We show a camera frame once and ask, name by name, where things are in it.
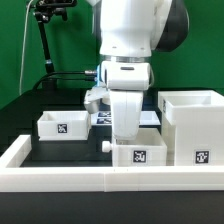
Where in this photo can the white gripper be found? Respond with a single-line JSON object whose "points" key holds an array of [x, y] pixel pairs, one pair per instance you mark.
{"points": [[125, 105]]}

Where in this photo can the white front drawer with tag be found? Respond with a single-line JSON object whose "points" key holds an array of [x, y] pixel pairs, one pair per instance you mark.
{"points": [[147, 149]]}

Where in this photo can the white drawer with tag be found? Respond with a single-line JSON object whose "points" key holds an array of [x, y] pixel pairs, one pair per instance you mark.
{"points": [[64, 125], [147, 149]]}

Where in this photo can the white drawer cabinet box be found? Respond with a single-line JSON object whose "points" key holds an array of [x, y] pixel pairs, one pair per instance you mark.
{"points": [[192, 127]]}

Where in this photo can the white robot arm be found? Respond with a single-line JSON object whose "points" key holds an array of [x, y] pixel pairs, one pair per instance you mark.
{"points": [[130, 31]]}

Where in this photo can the white rear drawer with tag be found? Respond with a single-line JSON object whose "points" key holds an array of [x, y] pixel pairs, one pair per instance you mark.
{"points": [[64, 125]]}

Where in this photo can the white marker tag plate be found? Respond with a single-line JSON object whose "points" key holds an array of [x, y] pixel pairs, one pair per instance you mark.
{"points": [[147, 118]]}

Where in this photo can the black camera stand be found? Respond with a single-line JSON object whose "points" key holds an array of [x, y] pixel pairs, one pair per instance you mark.
{"points": [[44, 11]]}

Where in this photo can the white workspace border frame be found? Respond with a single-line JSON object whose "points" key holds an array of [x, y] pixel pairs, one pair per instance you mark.
{"points": [[15, 178]]}

